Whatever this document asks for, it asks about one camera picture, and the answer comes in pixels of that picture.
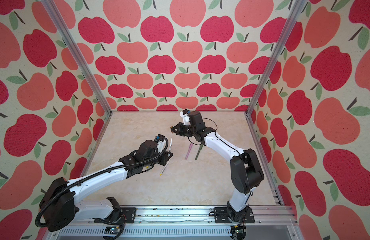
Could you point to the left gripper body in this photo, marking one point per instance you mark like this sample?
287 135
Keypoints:
162 159

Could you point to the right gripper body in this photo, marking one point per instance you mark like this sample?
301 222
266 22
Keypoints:
186 130

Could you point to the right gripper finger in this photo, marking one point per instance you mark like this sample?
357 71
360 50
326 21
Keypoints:
176 127
176 132

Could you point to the white pen yellow tip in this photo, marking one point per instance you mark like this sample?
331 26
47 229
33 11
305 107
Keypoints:
164 168

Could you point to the pink pen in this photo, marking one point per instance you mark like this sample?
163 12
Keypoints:
189 151

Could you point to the dark green pen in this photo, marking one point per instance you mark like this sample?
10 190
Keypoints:
198 152

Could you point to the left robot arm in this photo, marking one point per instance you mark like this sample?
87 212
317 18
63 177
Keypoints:
60 204

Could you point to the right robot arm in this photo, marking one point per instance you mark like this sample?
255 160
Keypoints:
245 170

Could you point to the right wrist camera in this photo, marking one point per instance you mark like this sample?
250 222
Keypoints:
185 116

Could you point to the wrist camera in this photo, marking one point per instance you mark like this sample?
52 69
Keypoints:
162 142
185 116

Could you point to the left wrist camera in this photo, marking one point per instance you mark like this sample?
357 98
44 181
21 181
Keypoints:
162 142

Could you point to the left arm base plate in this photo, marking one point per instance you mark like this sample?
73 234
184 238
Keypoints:
118 217

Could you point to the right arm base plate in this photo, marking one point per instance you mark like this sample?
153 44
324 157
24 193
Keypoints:
224 215

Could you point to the aluminium front rail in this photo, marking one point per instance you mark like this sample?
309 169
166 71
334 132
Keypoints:
189 223

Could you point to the right aluminium corner post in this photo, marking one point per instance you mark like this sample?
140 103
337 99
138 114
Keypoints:
279 47

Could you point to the aluminium corner post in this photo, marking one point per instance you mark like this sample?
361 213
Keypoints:
64 31
279 47

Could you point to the left aluminium corner post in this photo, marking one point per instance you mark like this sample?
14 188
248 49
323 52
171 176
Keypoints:
64 31

